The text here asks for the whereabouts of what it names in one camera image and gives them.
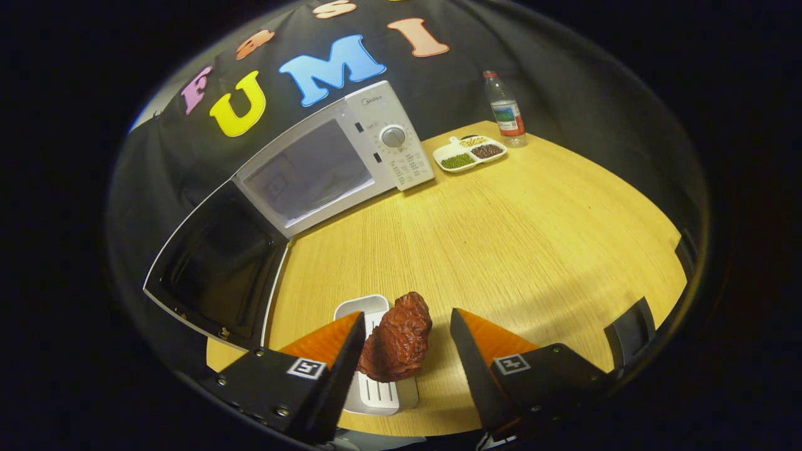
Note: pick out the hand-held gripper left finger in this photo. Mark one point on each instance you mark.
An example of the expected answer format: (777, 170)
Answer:
(341, 382)

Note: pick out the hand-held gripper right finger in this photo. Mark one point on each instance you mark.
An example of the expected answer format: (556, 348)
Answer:
(476, 369)

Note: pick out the brown roasted meat piece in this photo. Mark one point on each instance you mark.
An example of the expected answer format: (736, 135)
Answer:
(401, 338)

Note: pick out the white toaster oven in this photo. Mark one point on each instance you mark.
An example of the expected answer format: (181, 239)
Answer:
(401, 163)

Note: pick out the small white ribbed tray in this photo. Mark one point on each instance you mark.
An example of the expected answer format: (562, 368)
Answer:
(376, 396)

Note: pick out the white divided bean dish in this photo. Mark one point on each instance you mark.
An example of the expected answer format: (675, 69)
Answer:
(457, 161)

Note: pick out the clear plastic water bottle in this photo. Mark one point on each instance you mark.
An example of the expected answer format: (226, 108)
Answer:
(507, 116)

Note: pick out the black table edge bracket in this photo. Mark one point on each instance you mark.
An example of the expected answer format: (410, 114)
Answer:
(630, 332)
(686, 257)

